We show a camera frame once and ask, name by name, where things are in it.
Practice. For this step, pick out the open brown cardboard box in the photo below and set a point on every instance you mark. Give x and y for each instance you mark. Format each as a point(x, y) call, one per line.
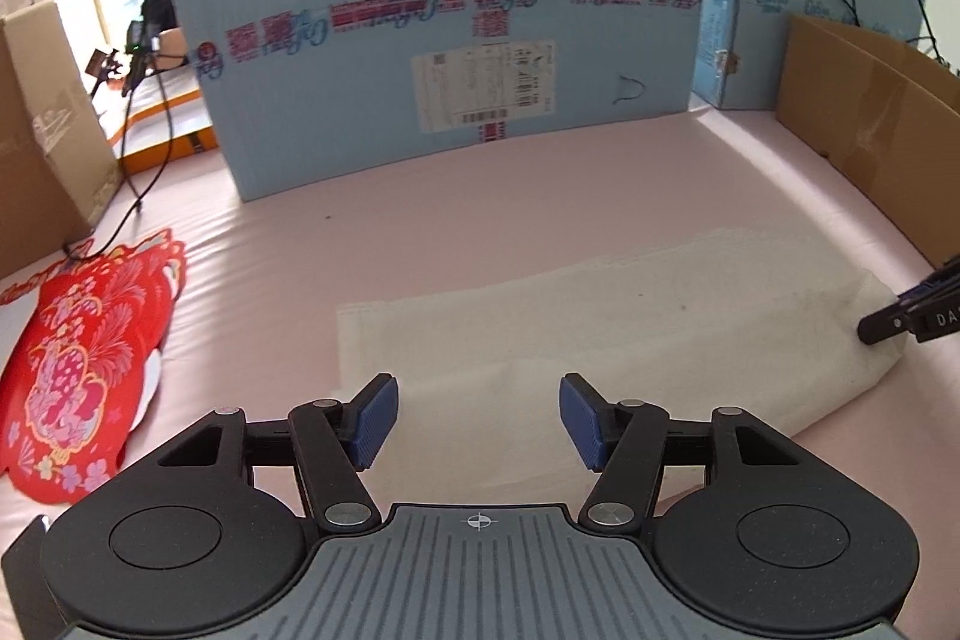
point(862, 108)

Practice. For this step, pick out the white cloth shopping bag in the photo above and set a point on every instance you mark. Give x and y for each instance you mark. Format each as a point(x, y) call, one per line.
point(600, 325)

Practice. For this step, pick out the orange and white box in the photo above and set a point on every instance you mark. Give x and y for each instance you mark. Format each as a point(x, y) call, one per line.
point(161, 123)

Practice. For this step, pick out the taped brown cardboard box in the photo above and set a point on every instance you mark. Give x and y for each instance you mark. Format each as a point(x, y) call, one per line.
point(45, 145)

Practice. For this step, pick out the large blue cardboard box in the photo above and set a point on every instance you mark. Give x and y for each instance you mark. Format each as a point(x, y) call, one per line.
point(337, 100)

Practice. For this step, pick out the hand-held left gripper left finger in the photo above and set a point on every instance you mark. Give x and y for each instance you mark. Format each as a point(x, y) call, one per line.
point(377, 419)

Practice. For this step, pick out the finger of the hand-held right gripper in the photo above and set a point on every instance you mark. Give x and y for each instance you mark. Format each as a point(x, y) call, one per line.
point(879, 325)
point(930, 284)

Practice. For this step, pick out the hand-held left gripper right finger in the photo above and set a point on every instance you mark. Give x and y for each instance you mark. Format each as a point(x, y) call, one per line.
point(581, 419)

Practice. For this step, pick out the red paper decoration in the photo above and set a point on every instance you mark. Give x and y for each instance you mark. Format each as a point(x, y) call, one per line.
point(67, 370)

